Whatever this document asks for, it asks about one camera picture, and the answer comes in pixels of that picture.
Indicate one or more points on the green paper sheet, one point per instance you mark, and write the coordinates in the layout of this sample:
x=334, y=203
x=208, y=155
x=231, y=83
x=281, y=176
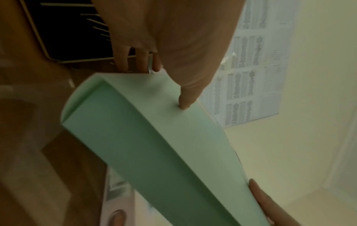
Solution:
x=156, y=141

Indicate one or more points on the person's right hand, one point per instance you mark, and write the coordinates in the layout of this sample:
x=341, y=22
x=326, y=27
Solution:
x=269, y=205

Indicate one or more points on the person's left hand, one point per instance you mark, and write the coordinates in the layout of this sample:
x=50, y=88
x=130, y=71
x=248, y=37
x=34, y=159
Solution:
x=178, y=33

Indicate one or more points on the printed table wall poster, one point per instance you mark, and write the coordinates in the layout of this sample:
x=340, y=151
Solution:
x=251, y=77

